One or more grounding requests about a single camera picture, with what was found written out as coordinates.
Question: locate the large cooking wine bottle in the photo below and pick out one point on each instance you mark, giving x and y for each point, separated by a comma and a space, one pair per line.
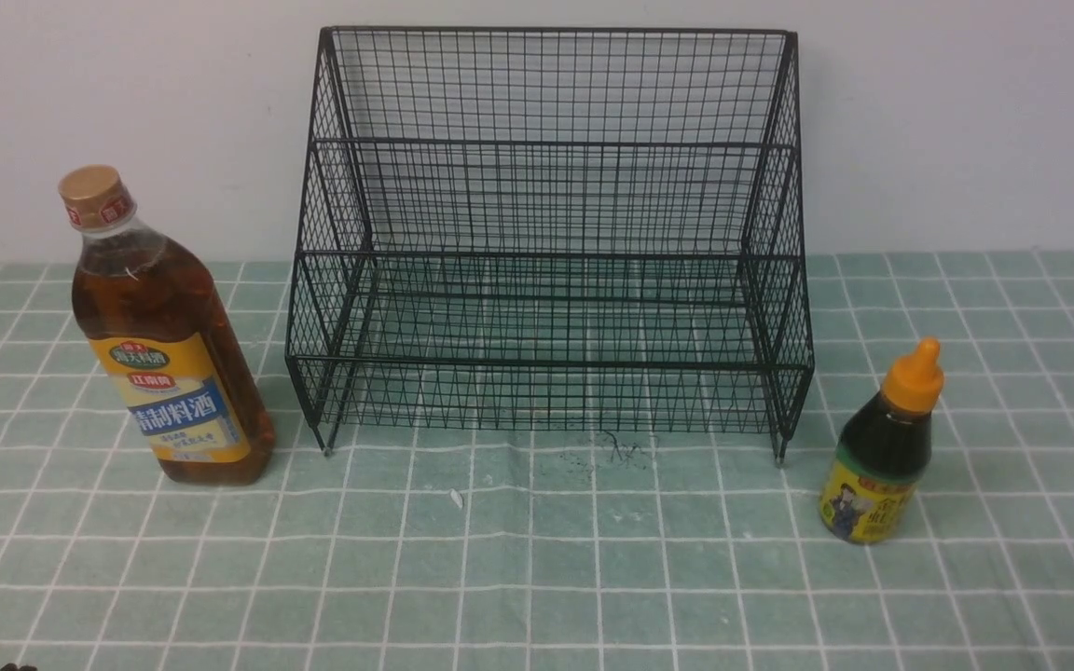
152, 314

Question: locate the small orange-capped sauce bottle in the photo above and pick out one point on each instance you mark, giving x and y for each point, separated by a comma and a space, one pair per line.
884, 450

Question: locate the green checkered tablecloth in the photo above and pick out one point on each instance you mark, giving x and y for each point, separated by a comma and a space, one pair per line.
449, 550

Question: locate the black wire mesh shelf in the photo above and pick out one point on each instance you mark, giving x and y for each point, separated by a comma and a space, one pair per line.
595, 229

